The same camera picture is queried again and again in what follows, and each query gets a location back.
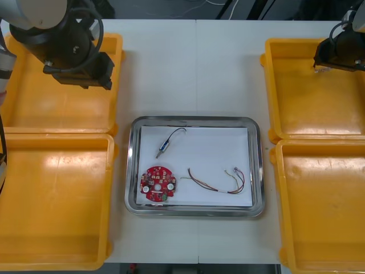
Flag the round red circuit board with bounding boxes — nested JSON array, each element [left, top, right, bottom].
[[140, 165, 178, 202]]

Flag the steel tray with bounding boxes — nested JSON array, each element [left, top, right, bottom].
[[124, 115, 265, 217]]

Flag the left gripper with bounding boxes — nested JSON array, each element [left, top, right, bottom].
[[52, 53, 115, 91]]

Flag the small metal solenoid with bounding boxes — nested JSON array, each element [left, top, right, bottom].
[[155, 127, 188, 159]]

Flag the white cable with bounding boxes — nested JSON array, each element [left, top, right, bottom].
[[228, 0, 240, 17]]

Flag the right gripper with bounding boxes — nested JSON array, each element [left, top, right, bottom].
[[313, 39, 365, 72]]

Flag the black frame leg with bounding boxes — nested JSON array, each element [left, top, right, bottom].
[[215, 0, 237, 21]]

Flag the yellow-orange plastic bin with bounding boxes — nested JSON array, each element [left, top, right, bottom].
[[0, 132, 119, 272], [0, 33, 126, 136], [269, 138, 365, 274], [259, 38, 365, 140]]

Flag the white sheet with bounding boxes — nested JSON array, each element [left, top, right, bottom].
[[135, 125, 253, 208]]

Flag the red yellow wire harness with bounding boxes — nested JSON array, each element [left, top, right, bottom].
[[180, 167, 246, 195]]

